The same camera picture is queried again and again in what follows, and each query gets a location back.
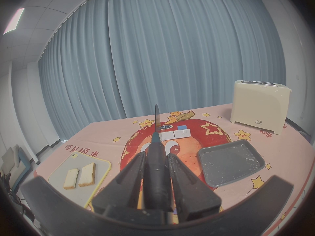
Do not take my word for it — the cutting board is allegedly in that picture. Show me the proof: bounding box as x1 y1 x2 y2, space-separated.
48 151 112 208

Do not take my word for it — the knife with blue-green handle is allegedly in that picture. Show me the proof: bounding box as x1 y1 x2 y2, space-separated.
138 104 174 212

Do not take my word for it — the cream toaster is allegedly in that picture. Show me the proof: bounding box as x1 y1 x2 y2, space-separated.
230 80 292 135

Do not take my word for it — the half slice of bread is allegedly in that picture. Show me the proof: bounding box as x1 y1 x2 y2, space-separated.
78 162 96 187
63 168 79 190

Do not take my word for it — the dark grey tray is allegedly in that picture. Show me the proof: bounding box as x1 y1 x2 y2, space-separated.
198 139 266 188

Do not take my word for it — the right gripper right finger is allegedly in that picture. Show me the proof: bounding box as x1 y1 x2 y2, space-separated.
167 153 221 224

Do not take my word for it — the blue curtain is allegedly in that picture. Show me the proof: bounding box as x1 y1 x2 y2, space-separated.
37 0 287 141

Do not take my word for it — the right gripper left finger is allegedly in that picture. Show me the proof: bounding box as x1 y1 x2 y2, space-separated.
92 152 147 215

